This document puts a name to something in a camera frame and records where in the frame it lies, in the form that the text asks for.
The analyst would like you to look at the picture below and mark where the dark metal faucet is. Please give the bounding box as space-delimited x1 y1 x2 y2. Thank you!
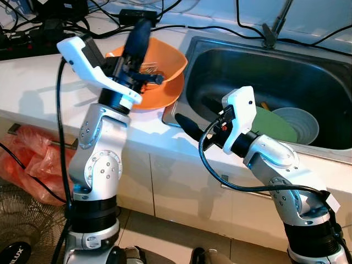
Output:
261 0 295 49

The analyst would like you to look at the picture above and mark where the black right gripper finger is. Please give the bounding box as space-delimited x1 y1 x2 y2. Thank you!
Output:
175 113 214 142

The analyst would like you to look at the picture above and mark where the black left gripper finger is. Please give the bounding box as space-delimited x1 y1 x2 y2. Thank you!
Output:
122 18 153 62

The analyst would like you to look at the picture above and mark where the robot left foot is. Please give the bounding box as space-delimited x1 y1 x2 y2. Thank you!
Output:
124 246 146 264

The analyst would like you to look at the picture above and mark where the green plate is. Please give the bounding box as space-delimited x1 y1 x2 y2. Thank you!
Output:
250 106 299 145

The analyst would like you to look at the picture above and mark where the red plastic bag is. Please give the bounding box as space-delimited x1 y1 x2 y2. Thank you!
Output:
0 125 80 207

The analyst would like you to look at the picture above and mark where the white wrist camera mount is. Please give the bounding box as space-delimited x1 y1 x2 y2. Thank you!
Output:
57 36 144 106
221 86 257 155

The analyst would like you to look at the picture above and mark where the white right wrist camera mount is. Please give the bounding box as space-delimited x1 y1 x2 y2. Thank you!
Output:
221 86 257 155

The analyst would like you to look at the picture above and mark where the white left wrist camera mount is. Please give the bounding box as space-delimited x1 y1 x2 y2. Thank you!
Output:
57 36 144 106

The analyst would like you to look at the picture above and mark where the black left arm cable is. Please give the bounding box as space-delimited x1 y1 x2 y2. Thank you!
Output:
52 58 75 264

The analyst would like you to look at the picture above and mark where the metal drawer handle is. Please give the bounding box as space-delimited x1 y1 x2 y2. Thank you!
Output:
220 175 273 199
8 124 78 149

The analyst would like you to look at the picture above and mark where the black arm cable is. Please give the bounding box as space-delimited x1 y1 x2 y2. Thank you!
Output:
198 117 332 201
52 58 75 264

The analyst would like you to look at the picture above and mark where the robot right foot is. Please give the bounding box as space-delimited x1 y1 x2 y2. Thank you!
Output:
190 247 232 264

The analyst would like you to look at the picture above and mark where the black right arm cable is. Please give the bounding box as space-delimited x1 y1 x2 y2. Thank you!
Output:
198 117 332 201

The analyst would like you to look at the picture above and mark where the orange plastic bowl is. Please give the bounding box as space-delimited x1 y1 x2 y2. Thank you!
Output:
104 37 188 91

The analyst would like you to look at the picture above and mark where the stainless steel sink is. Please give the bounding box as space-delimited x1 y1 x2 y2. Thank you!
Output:
162 36 352 152

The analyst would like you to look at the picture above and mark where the black electronics box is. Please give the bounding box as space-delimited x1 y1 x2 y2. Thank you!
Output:
30 0 89 23

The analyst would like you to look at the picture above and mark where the black power adapter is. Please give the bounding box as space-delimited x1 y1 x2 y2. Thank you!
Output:
119 8 158 25

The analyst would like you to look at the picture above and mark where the wire grille floor fan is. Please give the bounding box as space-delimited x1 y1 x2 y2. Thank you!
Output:
0 181 69 264

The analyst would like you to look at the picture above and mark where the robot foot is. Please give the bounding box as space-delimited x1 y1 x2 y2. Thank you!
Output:
124 246 146 264
190 247 232 264

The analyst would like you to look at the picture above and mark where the grey ribbed bowl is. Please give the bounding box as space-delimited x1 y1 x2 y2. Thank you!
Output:
272 107 320 145

